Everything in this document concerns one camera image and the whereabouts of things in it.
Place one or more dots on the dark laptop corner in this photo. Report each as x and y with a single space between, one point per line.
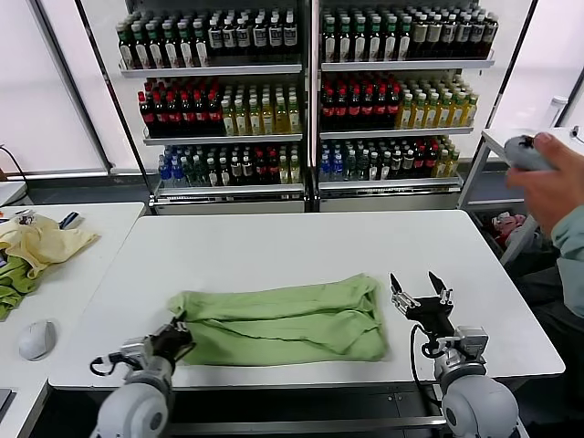
5 401

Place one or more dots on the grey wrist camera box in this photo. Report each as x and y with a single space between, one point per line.
133 349
471 342

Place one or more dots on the white computer mouse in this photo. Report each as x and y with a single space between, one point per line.
37 340

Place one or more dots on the person's hand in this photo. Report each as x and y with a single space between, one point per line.
552 191

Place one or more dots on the person's dark trousers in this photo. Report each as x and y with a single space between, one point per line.
543 296

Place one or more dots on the small white patterned cup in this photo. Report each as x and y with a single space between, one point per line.
27 217

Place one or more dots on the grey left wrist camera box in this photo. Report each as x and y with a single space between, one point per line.
133 349

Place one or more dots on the crumpled green garment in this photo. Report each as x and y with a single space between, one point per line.
13 283

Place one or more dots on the pink cloth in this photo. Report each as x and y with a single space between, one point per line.
506 226

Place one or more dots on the drinks shelf cabinet with bottles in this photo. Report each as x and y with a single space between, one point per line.
397 114
219 114

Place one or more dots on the light green t-shirt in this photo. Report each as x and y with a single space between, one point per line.
283 324

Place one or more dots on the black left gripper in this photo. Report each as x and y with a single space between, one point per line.
166 342

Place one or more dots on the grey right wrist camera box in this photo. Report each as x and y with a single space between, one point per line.
471 342

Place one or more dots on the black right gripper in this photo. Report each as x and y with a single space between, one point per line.
433 317

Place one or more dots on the pale yellow garment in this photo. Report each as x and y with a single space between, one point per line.
50 246

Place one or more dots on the white side table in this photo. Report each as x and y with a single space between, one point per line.
493 137

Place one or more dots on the grey crumpled cloth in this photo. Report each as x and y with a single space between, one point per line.
543 239

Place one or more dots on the dark blue small object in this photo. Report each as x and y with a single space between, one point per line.
70 221

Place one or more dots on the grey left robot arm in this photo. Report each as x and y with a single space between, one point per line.
132 401

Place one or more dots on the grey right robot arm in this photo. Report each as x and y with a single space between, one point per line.
479 401

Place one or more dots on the grey handheld controller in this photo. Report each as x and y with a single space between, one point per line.
524 153

